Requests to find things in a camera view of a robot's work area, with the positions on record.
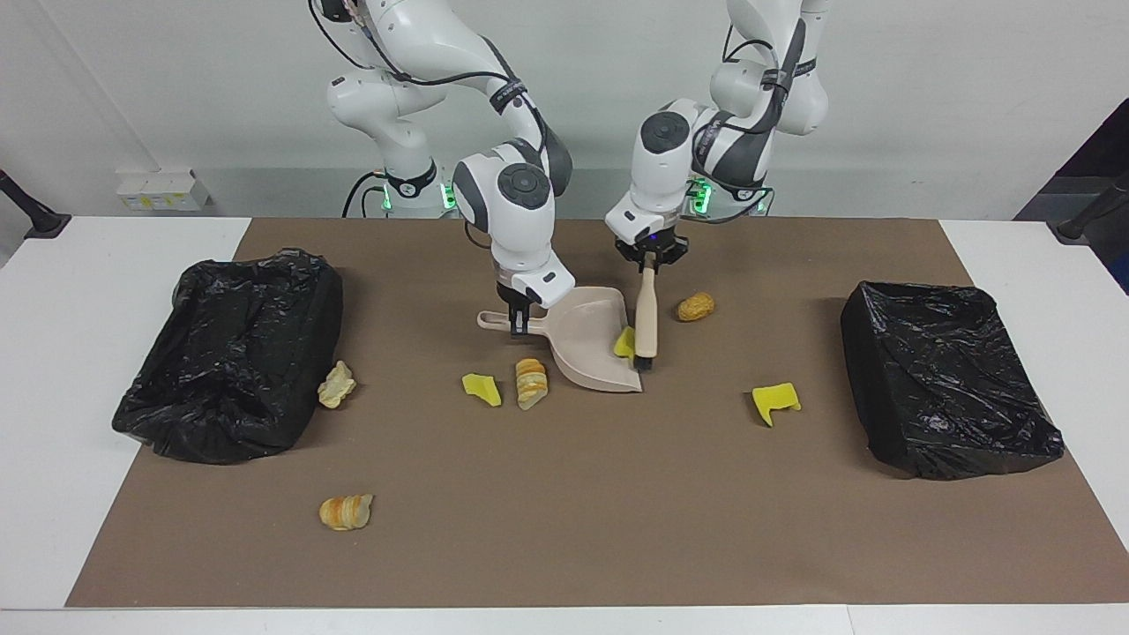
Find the beige hand brush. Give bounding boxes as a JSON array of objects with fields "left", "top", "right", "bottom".
[{"left": 633, "top": 256, "right": 661, "bottom": 371}]

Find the striped croissant piece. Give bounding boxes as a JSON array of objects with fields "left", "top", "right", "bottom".
[
  {"left": 318, "top": 494, "right": 376, "bottom": 533},
  {"left": 515, "top": 357, "right": 550, "bottom": 413}
]

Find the beige plastic dustpan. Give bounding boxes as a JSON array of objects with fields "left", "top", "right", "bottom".
[{"left": 477, "top": 287, "right": 643, "bottom": 395}]

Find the black trash bag bin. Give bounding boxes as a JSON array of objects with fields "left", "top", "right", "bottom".
[
  {"left": 840, "top": 281, "right": 1065, "bottom": 482},
  {"left": 112, "top": 249, "right": 345, "bottom": 466}
]

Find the pale bread piece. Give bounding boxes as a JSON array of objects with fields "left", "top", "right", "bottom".
[{"left": 317, "top": 360, "right": 358, "bottom": 410}]

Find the brown table mat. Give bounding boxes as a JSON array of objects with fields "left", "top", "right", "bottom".
[{"left": 64, "top": 218, "right": 1129, "bottom": 609}]

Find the white power strip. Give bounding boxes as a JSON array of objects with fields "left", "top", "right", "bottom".
[{"left": 116, "top": 170, "right": 213, "bottom": 213}]

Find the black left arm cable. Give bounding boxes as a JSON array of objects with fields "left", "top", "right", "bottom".
[{"left": 684, "top": 22, "right": 808, "bottom": 226}]

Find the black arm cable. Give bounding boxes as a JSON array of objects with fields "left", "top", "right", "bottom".
[
  {"left": 309, "top": 0, "right": 553, "bottom": 177},
  {"left": 684, "top": 22, "right": 808, "bottom": 226}
]

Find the black base cable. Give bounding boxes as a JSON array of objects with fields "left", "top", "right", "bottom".
[{"left": 341, "top": 170, "right": 390, "bottom": 220}]

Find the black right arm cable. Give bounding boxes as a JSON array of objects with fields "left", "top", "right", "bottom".
[{"left": 309, "top": 0, "right": 553, "bottom": 177}]

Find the black camera stand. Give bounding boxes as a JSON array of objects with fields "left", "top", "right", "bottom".
[
  {"left": 1048, "top": 172, "right": 1129, "bottom": 243},
  {"left": 0, "top": 168, "right": 71, "bottom": 241}
]

